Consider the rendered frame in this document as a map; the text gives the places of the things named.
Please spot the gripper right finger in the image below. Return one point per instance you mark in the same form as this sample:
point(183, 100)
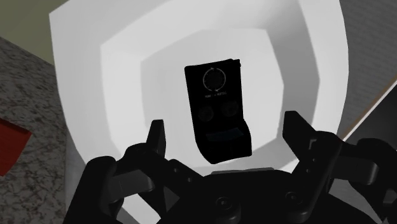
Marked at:
point(322, 161)

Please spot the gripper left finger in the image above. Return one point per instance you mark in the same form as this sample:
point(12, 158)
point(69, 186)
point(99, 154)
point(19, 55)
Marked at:
point(136, 173)

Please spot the white toilet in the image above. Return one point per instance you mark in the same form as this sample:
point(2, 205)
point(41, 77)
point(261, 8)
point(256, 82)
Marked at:
point(130, 77)

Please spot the black remote control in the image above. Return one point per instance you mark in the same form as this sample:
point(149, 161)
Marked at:
point(217, 114)

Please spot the red robot stand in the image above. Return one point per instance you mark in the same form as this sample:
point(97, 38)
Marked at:
point(11, 145)

